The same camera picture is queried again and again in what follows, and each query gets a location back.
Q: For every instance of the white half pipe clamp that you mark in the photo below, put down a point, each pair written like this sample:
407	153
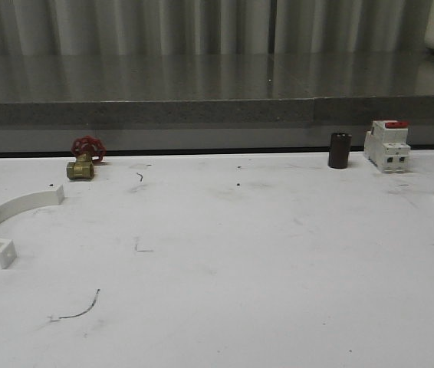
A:
15	206

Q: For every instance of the dark brown cylindrical coupling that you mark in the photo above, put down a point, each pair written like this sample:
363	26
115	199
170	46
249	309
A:
339	150

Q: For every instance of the brass valve red handwheel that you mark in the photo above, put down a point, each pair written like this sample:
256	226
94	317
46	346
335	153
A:
87	151

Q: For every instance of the white circuit breaker red switch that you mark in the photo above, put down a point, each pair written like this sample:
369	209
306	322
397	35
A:
385	145

